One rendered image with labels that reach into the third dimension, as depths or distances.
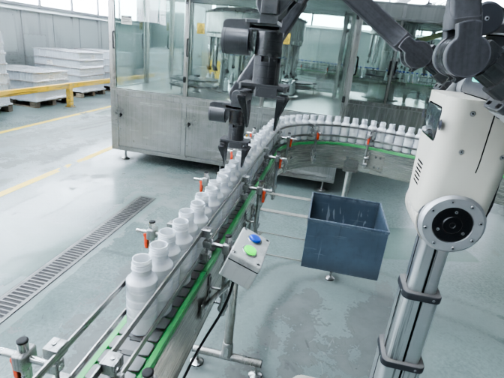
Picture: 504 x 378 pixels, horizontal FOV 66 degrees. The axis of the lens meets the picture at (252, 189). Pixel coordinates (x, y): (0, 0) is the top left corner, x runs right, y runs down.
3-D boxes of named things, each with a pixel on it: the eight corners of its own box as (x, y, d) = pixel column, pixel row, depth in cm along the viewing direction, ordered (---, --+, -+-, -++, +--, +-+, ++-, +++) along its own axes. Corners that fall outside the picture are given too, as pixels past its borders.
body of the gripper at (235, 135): (223, 139, 140) (225, 119, 138) (250, 144, 139) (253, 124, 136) (218, 143, 134) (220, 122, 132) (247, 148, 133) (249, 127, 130)
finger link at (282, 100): (281, 135, 83) (287, 90, 80) (249, 130, 84) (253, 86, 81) (286, 129, 89) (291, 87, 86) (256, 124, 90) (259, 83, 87)
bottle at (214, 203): (202, 244, 114) (205, 192, 108) (195, 235, 118) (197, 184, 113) (221, 241, 116) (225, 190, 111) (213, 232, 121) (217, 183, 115)
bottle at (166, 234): (179, 286, 93) (181, 225, 88) (178, 302, 88) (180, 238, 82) (154, 286, 92) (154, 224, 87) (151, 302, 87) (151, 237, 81)
